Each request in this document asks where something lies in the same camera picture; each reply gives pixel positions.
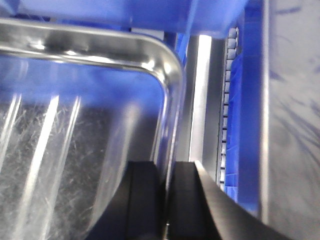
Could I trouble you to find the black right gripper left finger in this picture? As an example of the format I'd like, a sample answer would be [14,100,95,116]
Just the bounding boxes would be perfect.
[86,161,164,240]

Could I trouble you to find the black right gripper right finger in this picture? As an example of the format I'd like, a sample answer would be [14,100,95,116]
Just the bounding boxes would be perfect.
[168,161,287,240]

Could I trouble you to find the silver metal tray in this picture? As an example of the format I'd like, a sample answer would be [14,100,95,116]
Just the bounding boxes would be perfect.
[0,18,186,240]

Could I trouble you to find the lower right blue bin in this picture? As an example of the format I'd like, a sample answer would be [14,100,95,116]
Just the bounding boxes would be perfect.
[224,0,263,217]

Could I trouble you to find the lower roller track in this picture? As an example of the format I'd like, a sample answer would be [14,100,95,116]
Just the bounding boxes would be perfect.
[216,27,239,190]

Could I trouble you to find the large blue bin left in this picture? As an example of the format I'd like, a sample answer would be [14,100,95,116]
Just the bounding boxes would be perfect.
[0,0,248,39]

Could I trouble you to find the steel shelf front rail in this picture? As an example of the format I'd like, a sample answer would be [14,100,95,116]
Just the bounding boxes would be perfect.
[260,0,320,240]

